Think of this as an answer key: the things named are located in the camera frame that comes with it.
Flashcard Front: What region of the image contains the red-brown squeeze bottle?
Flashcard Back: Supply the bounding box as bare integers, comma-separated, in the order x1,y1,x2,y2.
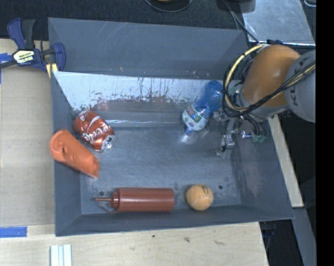
94,187,176,214

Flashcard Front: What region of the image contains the crushed red soda can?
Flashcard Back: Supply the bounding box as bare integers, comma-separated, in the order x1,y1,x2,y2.
72,109,116,152

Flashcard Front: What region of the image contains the orange tennis ball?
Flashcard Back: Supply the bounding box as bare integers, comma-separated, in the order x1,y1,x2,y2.
185,183,214,212

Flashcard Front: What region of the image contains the grey metal bin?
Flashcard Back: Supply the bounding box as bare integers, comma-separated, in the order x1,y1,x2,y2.
47,17,296,237

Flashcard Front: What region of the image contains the blue clear plastic bottle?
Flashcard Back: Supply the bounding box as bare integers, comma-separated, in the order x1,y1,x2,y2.
181,79,225,135

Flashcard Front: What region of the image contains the pale brown flat board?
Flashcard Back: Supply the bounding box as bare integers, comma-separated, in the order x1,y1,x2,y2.
0,64,57,228

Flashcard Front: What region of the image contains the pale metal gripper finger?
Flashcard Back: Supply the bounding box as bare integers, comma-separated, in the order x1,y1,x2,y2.
215,133,236,159

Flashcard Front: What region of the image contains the orange cone-shaped toy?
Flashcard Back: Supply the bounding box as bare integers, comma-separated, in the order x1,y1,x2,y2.
49,129,101,180

